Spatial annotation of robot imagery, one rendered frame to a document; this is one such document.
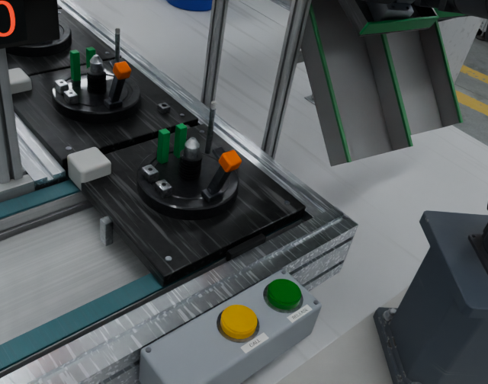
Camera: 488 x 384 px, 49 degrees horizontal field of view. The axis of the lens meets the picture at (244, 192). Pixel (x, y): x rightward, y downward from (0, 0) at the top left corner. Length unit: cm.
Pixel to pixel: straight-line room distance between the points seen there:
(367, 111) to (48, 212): 50
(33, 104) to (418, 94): 64
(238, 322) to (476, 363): 28
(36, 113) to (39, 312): 34
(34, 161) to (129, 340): 34
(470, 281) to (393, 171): 52
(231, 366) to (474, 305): 25
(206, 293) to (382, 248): 37
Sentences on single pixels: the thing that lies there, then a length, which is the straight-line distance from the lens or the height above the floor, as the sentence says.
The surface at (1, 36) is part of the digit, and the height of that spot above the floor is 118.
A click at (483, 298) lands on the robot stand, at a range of 60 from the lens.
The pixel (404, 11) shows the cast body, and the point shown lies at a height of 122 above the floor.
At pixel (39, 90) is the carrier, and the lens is 96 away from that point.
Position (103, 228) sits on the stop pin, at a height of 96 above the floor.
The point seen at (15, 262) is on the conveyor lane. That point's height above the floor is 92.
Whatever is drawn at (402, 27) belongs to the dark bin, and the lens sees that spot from 78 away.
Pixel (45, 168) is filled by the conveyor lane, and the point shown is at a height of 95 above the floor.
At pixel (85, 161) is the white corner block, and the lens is 76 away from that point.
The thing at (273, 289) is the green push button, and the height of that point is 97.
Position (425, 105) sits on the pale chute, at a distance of 100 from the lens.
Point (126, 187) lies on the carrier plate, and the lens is 74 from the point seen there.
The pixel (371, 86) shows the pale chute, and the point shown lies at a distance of 90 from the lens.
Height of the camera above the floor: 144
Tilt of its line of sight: 39 degrees down
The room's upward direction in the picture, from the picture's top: 11 degrees clockwise
